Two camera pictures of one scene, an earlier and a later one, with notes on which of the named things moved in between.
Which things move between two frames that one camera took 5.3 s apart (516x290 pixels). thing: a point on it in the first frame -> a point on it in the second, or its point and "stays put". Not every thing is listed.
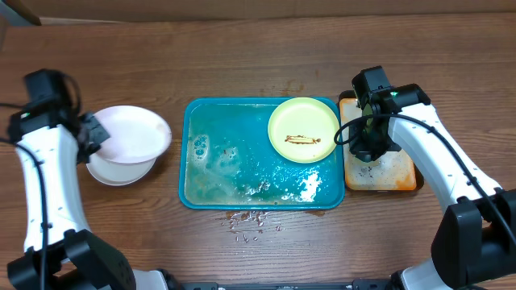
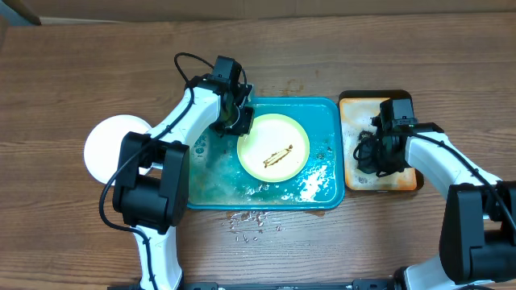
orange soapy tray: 393,171 stays put
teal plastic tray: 226,161 stays put
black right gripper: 360,148 -> 368,163
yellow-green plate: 303,130 -> 276,148
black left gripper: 102,134 -> 243,127
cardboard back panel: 103,10 stays put
